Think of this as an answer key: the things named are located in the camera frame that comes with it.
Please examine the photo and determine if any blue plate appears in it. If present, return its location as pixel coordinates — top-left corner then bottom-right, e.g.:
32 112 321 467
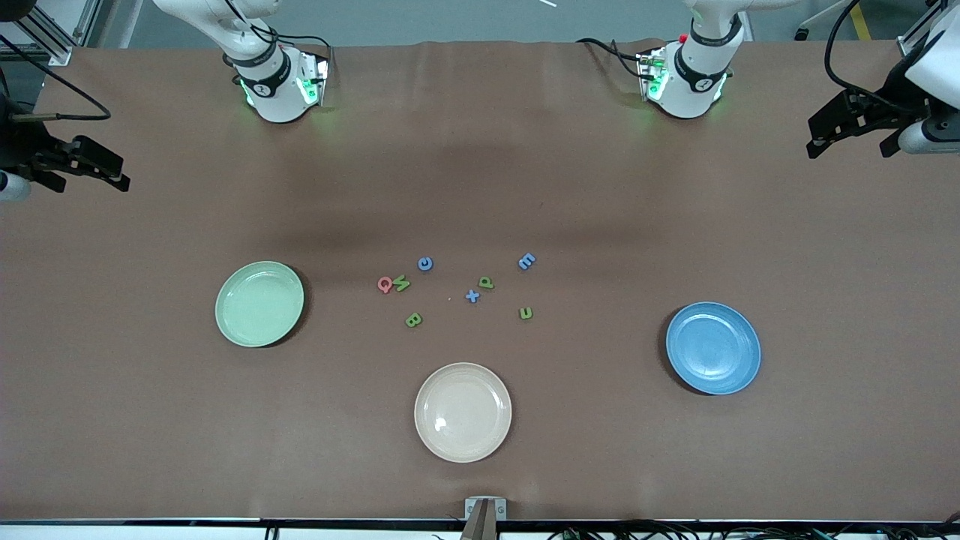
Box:
665 301 762 396

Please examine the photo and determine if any aluminium frame extrusion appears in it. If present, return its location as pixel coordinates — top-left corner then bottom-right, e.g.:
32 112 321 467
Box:
0 0 102 67
898 0 947 58

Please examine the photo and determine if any metal arm base panel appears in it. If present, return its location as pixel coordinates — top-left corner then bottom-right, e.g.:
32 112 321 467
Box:
296 49 332 107
637 49 670 103

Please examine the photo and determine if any brown table cover sheet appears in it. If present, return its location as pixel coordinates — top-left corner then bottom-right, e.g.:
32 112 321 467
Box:
0 37 960 524

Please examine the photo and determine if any tangled black cable bundle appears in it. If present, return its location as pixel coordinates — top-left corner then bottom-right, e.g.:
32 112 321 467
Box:
546 516 960 540

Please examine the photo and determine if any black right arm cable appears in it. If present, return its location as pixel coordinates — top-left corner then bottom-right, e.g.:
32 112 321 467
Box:
0 34 113 122

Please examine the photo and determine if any beige plate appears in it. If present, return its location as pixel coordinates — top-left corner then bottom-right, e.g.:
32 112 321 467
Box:
414 362 513 464

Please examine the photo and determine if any black base cable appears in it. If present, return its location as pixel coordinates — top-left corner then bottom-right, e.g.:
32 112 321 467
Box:
223 0 332 47
576 37 647 80

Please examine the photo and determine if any tan tapered post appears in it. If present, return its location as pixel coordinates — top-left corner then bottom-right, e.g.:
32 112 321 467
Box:
459 501 497 540

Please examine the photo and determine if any green plate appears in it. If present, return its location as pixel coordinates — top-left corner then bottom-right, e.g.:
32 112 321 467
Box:
214 260 305 348

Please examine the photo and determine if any metal mounting bracket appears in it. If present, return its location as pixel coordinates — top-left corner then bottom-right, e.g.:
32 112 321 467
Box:
464 496 508 540

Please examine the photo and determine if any white table edge rail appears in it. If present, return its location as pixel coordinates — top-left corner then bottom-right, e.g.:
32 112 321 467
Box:
0 517 960 540

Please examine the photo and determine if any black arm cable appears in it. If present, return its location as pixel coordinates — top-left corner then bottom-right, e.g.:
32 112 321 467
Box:
0 34 113 122
823 0 871 100

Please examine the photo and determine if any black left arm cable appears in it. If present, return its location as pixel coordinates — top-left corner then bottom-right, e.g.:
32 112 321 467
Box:
823 0 871 100

